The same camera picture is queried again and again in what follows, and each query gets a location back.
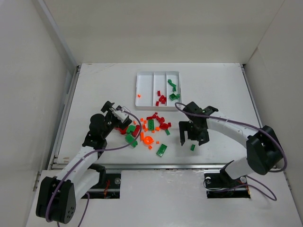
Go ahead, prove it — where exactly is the small green slope lego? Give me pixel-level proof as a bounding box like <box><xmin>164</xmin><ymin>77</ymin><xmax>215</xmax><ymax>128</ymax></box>
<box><xmin>190</xmin><ymin>144</ymin><xmax>196</xmax><ymax>151</ymax></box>

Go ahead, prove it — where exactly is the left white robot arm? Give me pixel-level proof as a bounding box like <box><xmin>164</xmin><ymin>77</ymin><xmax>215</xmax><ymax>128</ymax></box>
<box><xmin>36</xmin><ymin>101</ymin><xmax>132</xmax><ymax>224</ymax></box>

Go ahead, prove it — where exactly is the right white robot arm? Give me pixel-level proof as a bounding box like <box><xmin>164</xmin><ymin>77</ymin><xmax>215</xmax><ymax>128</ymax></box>
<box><xmin>175</xmin><ymin>102</ymin><xmax>287</xmax><ymax>188</ymax></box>

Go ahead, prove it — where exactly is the red round dome lego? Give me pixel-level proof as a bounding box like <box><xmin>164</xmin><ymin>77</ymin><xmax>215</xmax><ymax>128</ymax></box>
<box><xmin>159</xmin><ymin>123</ymin><xmax>169</xmax><ymax>130</ymax></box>

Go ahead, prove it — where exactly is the green red long lego assembly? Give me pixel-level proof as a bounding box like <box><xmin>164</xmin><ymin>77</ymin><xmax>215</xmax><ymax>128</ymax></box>
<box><xmin>115</xmin><ymin>125</ymin><xmax>136</xmax><ymax>135</ymax></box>

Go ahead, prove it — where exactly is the green arch lego brick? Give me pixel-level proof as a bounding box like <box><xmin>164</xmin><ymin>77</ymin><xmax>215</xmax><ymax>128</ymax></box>
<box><xmin>125</xmin><ymin>134</ymin><xmax>138</xmax><ymax>148</ymax></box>

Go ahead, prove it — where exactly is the dark red brick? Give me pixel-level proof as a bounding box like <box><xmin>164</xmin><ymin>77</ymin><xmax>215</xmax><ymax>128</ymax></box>
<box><xmin>132</xmin><ymin>125</ymin><xmax>141</xmax><ymax>137</ymax></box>

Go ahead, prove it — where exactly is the green flat plate lego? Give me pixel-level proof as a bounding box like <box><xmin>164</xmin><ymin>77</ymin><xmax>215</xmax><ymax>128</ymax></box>
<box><xmin>156</xmin><ymin>144</ymin><xmax>167</xmax><ymax>157</ymax></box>

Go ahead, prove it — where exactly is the green square lego in tray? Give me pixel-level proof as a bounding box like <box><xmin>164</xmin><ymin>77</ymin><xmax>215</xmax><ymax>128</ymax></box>
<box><xmin>169</xmin><ymin>93</ymin><xmax>179</xmax><ymax>101</ymax></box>

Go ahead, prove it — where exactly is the green 2x3 lego plate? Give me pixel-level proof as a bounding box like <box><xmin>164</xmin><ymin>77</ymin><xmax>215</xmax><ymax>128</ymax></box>
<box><xmin>148</xmin><ymin>119</ymin><xmax>155</xmax><ymax>131</ymax></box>

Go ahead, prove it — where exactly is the orange round lego piece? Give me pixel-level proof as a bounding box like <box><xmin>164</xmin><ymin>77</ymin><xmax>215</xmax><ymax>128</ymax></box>
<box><xmin>140</xmin><ymin>132</ymin><xmax>154</xmax><ymax>145</ymax></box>

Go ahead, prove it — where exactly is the white three-compartment tray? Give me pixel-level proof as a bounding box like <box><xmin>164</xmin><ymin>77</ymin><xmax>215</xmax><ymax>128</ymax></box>
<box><xmin>135</xmin><ymin>71</ymin><xmax>181</xmax><ymax>111</ymax></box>

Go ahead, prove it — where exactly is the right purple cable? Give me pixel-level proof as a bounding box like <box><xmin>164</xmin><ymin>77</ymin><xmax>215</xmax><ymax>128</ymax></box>
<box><xmin>174</xmin><ymin>102</ymin><xmax>288</xmax><ymax>201</ymax></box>

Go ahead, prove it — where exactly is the purple cable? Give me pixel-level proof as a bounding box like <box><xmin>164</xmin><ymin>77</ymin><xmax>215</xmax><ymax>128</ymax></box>
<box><xmin>174</xmin><ymin>102</ymin><xmax>288</xmax><ymax>201</ymax></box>
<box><xmin>45</xmin><ymin>106</ymin><xmax>143</xmax><ymax>227</ymax></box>

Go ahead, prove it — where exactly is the aluminium rail front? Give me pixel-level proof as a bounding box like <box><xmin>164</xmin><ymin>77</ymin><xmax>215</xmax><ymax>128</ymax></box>
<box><xmin>52</xmin><ymin>163</ymin><xmax>276</xmax><ymax>170</ymax></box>

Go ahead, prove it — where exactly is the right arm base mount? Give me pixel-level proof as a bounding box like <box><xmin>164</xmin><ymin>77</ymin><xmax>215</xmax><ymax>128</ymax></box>
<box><xmin>203</xmin><ymin>172</ymin><xmax>250</xmax><ymax>199</ymax></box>

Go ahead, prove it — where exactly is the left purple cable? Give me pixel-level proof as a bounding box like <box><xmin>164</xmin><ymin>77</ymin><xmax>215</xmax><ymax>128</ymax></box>
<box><xmin>45</xmin><ymin>106</ymin><xmax>143</xmax><ymax>227</ymax></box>

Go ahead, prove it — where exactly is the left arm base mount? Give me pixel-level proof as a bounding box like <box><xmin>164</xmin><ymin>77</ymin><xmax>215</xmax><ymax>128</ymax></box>
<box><xmin>88</xmin><ymin>173</ymin><xmax>121</xmax><ymax>199</ymax></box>

